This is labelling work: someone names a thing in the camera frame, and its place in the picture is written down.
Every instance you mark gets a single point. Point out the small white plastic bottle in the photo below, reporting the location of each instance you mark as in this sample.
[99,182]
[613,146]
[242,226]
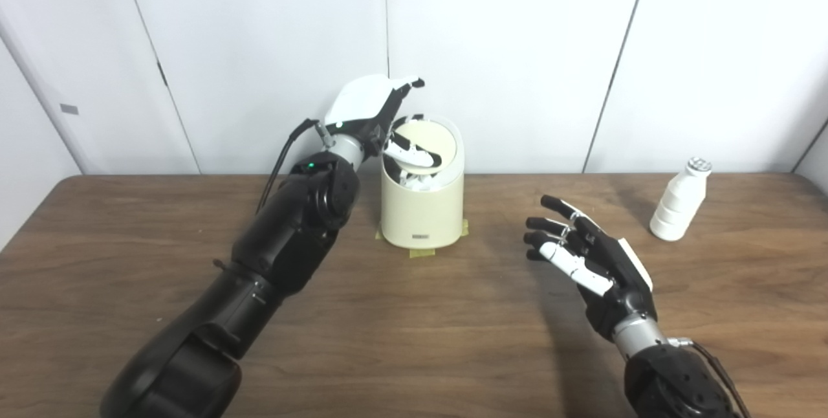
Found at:
[676,208]

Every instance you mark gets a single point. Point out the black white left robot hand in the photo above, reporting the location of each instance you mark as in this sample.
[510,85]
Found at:
[359,101]

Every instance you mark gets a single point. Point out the grey wall label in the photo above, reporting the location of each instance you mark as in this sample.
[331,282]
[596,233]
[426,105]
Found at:
[68,109]

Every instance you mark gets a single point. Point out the cream-colored lidded bin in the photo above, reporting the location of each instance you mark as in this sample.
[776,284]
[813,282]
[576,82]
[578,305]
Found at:
[424,211]

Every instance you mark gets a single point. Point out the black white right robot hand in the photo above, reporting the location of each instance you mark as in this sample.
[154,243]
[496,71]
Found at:
[614,269]

